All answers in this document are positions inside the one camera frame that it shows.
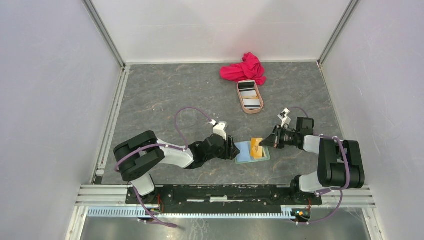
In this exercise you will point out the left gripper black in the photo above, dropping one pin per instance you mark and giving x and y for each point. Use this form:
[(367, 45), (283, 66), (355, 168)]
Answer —
[(232, 150)]

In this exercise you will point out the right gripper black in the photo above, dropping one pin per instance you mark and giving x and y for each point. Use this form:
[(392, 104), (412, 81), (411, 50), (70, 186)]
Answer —
[(272, 140)]

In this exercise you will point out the green card holder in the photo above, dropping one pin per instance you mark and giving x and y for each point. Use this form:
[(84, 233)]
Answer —
[(244, 157)]

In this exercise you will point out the gold VIP credit card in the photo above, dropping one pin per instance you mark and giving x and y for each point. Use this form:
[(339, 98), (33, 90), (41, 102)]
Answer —
[(256, 150)]

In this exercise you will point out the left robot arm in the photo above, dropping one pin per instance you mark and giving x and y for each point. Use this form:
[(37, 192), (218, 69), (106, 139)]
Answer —
[(138, 155)]

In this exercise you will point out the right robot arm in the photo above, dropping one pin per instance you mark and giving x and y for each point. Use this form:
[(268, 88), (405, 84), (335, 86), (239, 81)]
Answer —
[(339, 164)]

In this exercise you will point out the printed card in tray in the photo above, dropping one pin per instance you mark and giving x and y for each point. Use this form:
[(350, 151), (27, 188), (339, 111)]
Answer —
[(251, 94)]

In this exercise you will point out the pink oval tray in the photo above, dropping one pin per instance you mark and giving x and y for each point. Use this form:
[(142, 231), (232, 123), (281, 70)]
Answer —
[(251, 112)]

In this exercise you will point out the red cloth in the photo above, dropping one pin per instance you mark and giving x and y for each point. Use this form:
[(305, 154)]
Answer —
[(250, 68)]

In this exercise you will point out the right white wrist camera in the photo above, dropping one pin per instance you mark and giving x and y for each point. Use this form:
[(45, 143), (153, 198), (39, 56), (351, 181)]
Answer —
[(284, 117)]

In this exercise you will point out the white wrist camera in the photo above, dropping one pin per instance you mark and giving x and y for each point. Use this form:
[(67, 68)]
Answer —
[(284, 117), (219, 128)]

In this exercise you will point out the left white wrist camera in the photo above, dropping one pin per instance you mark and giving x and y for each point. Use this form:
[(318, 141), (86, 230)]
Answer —
[(219, 128)]

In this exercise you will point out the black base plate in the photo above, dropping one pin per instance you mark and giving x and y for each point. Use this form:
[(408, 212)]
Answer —
[(228, 199)]

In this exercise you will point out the white slotted cable duct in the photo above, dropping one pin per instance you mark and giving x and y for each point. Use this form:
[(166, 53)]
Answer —
[(139, 212)]

